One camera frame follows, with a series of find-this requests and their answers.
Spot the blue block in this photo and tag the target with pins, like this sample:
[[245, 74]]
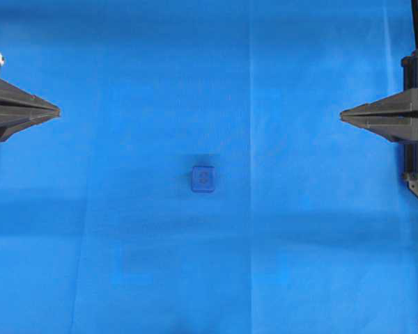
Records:
[[203, 179]]

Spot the blue table cloth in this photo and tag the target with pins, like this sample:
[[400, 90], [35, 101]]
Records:
[[310, 228]]

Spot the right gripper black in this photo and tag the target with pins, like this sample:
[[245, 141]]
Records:
[[394, 129]]

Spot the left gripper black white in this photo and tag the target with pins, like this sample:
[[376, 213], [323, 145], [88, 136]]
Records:
[[20, 110]]

